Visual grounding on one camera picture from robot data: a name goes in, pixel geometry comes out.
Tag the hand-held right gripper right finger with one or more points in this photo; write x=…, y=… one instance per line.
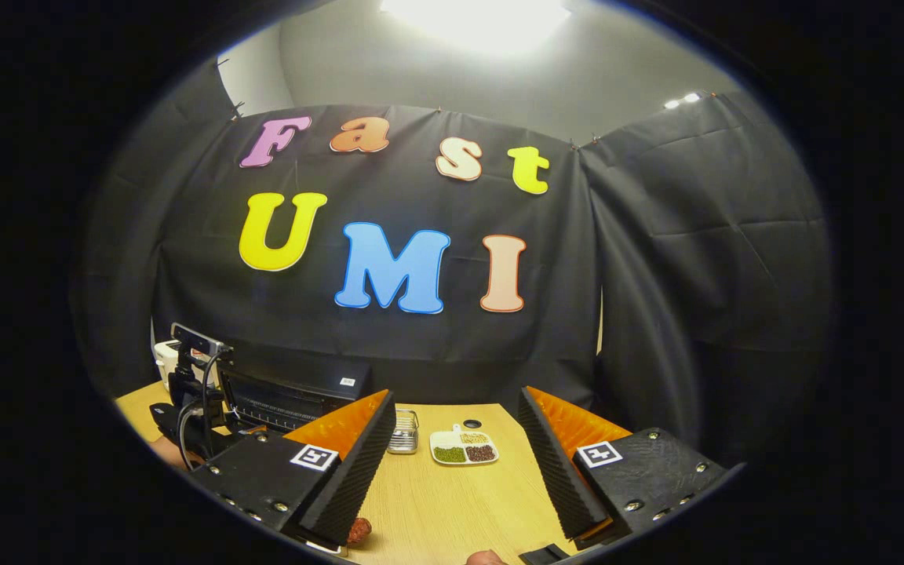
x=562, y=479

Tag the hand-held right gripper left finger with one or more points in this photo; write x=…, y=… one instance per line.
x=350, y=479

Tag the red-brown meat piece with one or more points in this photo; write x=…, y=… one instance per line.
x=359, y=530

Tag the black electric oven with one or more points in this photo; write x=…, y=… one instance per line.
x=295, y=377

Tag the white toaster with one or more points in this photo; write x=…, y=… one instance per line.
x=165, y=361

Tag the white ribbed tray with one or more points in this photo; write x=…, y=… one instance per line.
x=325, y=547

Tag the white divided bean plate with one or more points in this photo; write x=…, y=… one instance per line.
x=464, y=447

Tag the black backdrop cloth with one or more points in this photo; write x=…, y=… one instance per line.
x=695, y=275

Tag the small ceiling light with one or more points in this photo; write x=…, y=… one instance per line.
x=681, y=100

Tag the large ceiling light panel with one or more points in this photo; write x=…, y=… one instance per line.
x=474, y=20

